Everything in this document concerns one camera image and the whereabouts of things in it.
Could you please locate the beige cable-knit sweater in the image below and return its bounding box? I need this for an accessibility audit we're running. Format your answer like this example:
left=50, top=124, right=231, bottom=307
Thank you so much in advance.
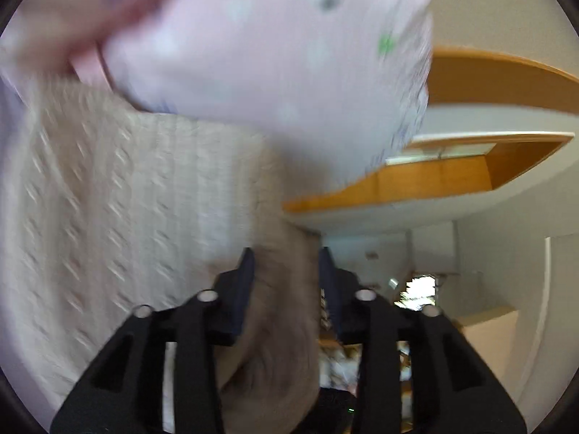
left=1, top=78, right=319, bottom=433

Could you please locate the wooden headboard with panels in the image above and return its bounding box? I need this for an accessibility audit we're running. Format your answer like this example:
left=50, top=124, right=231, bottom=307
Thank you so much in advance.
left=284, top=47, right=578, bottom=214

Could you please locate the lilac bed sheet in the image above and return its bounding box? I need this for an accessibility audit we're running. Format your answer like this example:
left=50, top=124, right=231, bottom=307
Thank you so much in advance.
left=0, top=77, right=25, bottom=157

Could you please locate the right floral pink pillow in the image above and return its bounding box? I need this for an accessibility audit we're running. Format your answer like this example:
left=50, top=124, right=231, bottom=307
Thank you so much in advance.
left=103, top=0, right=433, bottom=197

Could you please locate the floral pink pillow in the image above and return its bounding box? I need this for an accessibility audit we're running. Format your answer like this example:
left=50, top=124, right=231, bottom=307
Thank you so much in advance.
left=1, top=0, right=163, bottom=106
left=103, top=0, right=433, bottom=197

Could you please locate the left floral pink pillow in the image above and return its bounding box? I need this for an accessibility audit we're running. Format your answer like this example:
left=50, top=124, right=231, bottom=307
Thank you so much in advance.
left=1, top=0, right=163, bottom=106

